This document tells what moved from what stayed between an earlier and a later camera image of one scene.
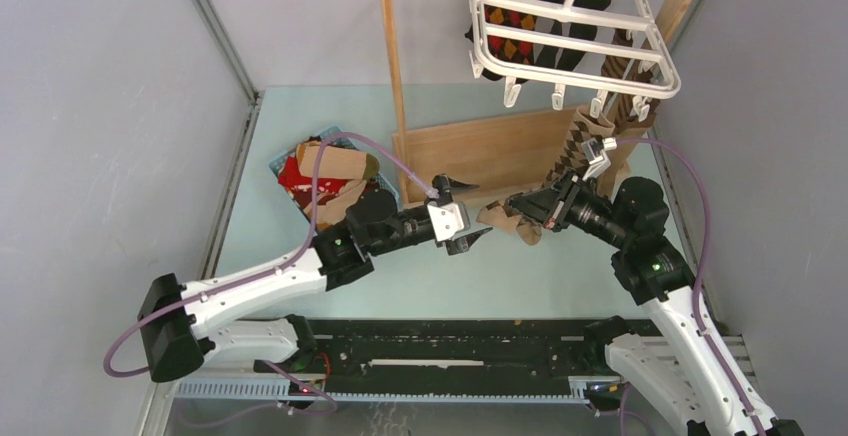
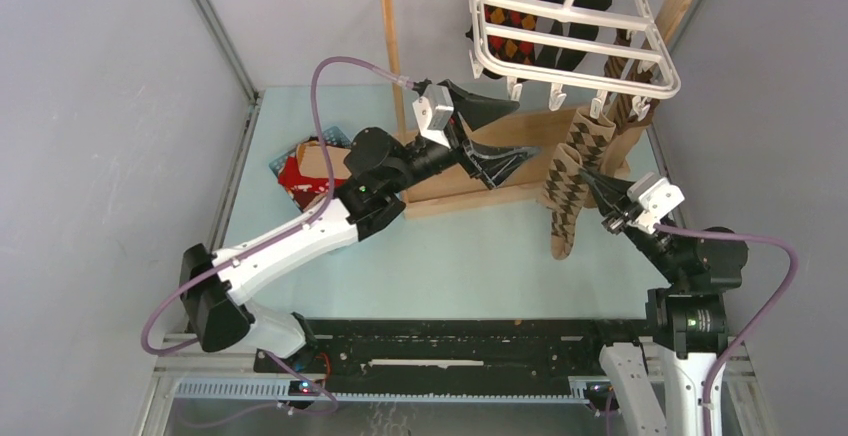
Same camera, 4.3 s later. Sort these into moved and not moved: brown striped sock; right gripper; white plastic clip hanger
Moved: right gripper
Not moved: brown striped sock; white plastic clip hanger
